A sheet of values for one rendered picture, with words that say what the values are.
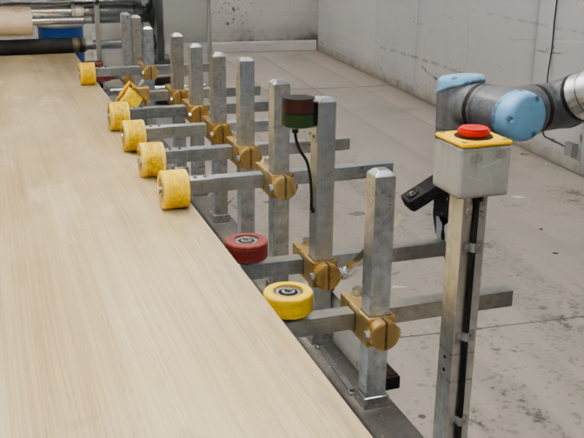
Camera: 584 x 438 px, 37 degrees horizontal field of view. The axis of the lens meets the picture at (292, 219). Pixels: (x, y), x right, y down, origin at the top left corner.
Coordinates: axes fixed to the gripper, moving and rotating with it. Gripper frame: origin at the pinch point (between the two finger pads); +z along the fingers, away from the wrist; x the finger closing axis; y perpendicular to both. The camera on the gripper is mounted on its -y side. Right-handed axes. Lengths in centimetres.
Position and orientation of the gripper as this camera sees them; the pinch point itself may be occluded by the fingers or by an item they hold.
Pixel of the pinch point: (443, 255)
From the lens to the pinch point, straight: 182.5
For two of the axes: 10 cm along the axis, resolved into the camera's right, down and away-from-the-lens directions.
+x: -3.2, -3.0, 9.0
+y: 9.5, -1.2, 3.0
